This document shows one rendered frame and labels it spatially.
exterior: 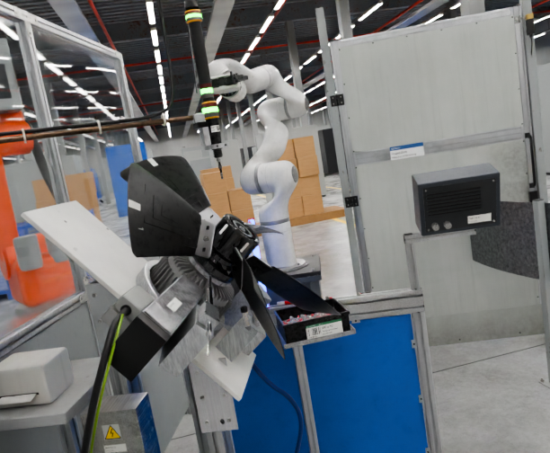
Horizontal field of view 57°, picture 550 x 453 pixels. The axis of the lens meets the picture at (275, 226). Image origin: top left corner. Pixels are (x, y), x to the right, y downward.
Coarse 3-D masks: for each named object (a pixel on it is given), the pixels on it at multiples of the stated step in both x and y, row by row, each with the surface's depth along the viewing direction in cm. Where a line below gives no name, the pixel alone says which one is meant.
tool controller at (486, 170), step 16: (416, 176) 171; (432, 176) 169; (448, 176) 166; (464, 176) 163; (480, 176) 162; (496, 176) 162; (416, 192) 169; (432, 192) 165; (448, 192) 165; (464, 192) 164; (480, 192) 164; (496, 192) 164; (416, 208) 174; (432, 208) 167; (448, 208) 167; (464, 208) 167; (480, 208) 166; (496, 208) 166; (416, 224) 179; (432, 224) 169; (448, 224) 167; (464, 224) 169; (480, 224) 169; (496, 224) 169
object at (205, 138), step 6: (198, 114) 136; (192, 120) 137; (198, 120) 136; (204, 120) 137; (198, 126) 136; (204, 126) 136; (204, 132) 137; (204, 138) 137; (204, 144) 138; (210, 144) 138; (216, 144) 137; (222, 144) 137; (228, 144) 140
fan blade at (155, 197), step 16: (144, 176) 113; (128, 192) 107; (144, 192) 111; (160, 192) 116; (128, 208) 106; (144, 208) 110; (160, 208) 114; (176, 208) 118; (192, 208) 123; (144, 224) 108; (160, 224) 113; (176, 224) 117; (192, 224) 122; (144, 240) 107; (160, 240) 112; (176, 240) 117; (192, 240) 122; (144, 256) 107; (160, 256) 112
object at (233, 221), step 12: (228, 216) 133; (216, 228) 131; (228, 228) 128; (216, 240) 130; (228, 240) 128; (240, 240) 128; (252, 240) 130; (216, 252) 131; (228, 252) 129; (240, 252) 130; (252, 252) 133; (204, 264) 129; (216, 264) 130; (228, 264) 133; (216, 276) 130; (228, 276) 131
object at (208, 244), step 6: (204, 222) 127; (204, 228) 127; (210, 228) 129; (204, 234) 127; (210, 234) 129; (198, 240) 125; (210, 240) 129; (198, 246) 125; (204, 246) 127; (210, 246) 129; (198, 252) 125; (204, 252) 127; (210, 252) 129
